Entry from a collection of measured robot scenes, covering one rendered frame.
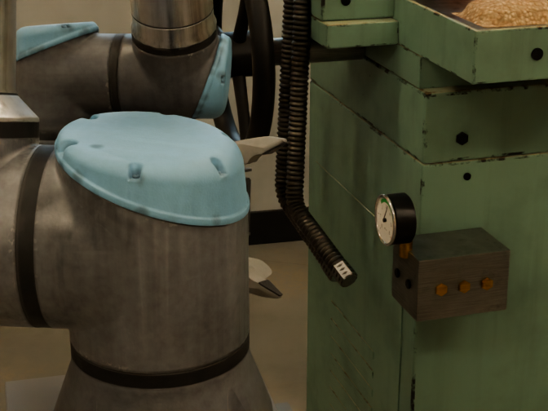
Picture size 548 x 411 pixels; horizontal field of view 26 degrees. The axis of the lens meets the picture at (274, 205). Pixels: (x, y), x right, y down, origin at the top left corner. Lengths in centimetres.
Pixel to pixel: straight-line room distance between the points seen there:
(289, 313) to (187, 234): 182
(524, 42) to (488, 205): 27
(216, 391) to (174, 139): 20
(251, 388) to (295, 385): 141
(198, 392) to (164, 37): 41
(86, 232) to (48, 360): 165
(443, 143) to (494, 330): 28
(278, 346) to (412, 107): 117
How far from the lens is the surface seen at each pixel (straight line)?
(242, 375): 99
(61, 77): 127
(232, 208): 92
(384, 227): 142
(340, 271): 149
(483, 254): 144
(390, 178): 156
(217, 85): 124
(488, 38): 131
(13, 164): 95
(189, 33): 122
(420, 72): 145
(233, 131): 163
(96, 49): 127
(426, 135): 145
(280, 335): 261
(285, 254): 302
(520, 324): 161
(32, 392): 113
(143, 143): 92
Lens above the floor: 117
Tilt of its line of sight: 20 degrees down
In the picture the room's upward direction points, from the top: straight up
